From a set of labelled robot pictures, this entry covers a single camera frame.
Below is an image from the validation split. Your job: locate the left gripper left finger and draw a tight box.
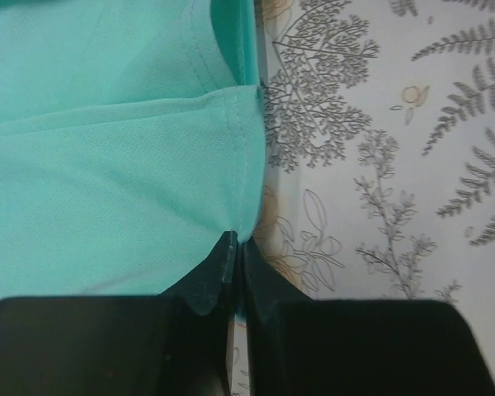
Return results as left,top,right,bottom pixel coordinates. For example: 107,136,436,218
0,232,238,395

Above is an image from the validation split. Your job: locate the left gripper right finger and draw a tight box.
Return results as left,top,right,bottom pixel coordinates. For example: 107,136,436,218
242,242,495,395

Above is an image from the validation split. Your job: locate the teal t shirt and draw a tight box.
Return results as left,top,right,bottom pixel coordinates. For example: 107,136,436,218
0,1,266,299

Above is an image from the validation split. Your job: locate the floral table mat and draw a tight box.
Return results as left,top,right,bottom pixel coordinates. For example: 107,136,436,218
226,0,495,396

